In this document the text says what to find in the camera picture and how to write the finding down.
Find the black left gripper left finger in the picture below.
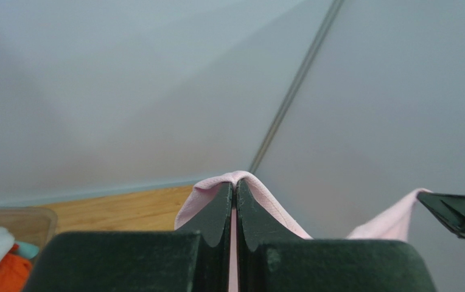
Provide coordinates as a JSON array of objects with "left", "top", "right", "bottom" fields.
[{"left": 24, "top": 183, "right": 233, "bottom": 291}]

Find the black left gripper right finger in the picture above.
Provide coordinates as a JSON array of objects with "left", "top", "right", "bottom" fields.
[{"left": 236, "top": 180, "right": 436, "bottom": 291}]

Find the pink t shirt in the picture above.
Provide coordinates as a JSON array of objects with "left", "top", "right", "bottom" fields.
[{"left": 175, "top": 171, "right": 410, "bottom": 291}]

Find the clear plastic bin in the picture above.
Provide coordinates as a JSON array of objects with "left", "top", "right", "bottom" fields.
[{"left": 0, "top": 207, "right": 57, "bottom": 249}]

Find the teal t shirt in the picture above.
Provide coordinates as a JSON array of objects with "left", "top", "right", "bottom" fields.
[{"left": 13, "top": 241, "right": 40, "bottom": 260}]

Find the orange t shirt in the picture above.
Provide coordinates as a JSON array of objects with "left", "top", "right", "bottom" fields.
[{"left": 0, "top": 243, "right": 32, "bottom": 292}]

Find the aluminium corner post right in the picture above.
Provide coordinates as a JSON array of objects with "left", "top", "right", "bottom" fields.
[{"left": 248, "top": 0, "right": 344, "bottom": 173}]

